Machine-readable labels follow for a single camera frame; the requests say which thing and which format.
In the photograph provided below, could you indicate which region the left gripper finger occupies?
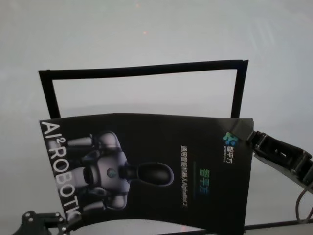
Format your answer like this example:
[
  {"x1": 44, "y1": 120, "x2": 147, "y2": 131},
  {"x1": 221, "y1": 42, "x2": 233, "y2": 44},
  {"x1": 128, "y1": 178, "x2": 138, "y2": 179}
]
[
  {"x1": 39, "y1": 212, "x2": 67, "y2": 222},
  {"x1": 58, "y1": 215, "x2": 82, "y2": 233}
]

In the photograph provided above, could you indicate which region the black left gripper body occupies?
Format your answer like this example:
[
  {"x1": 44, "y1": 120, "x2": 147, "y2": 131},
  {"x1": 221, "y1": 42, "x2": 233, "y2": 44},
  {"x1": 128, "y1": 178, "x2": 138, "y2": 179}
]
[{"x1": 14, "y1": 210, "x2": 62, "y2": 235}]

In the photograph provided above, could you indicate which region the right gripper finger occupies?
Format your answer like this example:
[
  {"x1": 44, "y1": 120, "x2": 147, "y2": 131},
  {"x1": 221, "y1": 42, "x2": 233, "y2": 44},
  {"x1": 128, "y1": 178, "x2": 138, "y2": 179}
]
[{"x1": 231, "y1": 119, "x2": 268, "y2": 152}]

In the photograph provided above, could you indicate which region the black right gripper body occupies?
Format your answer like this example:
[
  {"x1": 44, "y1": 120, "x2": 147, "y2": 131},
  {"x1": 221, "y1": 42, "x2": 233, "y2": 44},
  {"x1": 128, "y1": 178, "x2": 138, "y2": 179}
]
[{"x1": 253, "y1": 137, "x2": 313, "y2": 194}]

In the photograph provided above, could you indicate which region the black AI2 Robotics robot poster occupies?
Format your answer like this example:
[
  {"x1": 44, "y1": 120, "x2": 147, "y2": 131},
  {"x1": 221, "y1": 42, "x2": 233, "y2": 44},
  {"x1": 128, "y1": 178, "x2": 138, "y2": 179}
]
[{"x1": 39, "y1": 112, "x2": 255, "y2": 235}]

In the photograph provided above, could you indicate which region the grey right wrist cable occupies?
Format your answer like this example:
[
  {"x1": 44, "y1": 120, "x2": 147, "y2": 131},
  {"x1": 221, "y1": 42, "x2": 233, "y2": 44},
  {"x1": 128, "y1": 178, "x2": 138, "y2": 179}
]
[{"x1": 294, "y1": 188, "x2": 313, "y2": 224}]

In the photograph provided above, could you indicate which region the black tape frame outline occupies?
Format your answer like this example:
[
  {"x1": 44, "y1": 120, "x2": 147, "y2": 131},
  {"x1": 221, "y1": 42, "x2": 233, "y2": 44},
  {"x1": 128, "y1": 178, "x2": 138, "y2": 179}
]
[{"x1": 38, "y1": 59, "x2": 250, "y2": 120}]

